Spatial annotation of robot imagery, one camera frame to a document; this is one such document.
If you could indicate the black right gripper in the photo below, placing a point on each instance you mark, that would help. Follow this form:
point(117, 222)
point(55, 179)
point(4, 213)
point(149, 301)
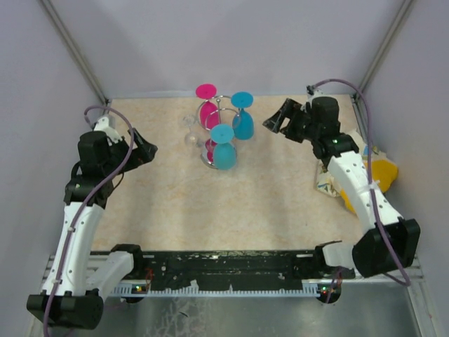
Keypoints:
point(290, 107)

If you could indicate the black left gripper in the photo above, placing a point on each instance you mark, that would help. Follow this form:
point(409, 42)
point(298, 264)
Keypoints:
point(144, 153)

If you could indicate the blue wine glass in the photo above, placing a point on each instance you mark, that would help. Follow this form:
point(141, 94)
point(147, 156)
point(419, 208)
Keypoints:
point(242, 122)
point(224, 153)

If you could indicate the blue wine glass front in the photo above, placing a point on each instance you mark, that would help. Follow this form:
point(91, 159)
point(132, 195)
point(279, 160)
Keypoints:
point(224, 153)

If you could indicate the clear wine glass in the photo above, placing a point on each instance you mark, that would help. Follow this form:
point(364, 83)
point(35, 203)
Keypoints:
point(191, 137)

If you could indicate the dinosaur print yellow cloth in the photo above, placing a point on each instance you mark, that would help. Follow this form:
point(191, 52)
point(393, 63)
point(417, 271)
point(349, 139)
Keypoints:
point(384, 171)

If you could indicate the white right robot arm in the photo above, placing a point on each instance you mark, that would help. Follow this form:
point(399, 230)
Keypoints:
point(389, 241)

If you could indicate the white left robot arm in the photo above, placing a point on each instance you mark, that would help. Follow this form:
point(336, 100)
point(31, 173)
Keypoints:
point(70, 298)

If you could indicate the chrome wine glass rack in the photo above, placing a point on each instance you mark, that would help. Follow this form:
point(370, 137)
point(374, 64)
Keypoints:
point(221, 108)

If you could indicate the pink plastic wine glass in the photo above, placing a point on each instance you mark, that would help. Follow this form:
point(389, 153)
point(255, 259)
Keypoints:
point(208, 117)

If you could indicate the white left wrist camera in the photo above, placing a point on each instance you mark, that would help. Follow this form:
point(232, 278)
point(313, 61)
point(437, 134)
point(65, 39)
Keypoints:
point(106, 124)

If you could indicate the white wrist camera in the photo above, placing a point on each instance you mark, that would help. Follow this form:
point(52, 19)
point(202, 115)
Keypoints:
point(313, 92)
point(106, 124)

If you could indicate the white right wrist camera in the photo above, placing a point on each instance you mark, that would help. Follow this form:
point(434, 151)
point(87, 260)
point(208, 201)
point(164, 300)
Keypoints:
point(313, 92)

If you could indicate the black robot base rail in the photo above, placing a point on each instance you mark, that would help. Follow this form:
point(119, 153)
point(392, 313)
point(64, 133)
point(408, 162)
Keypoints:
point(289, 274)

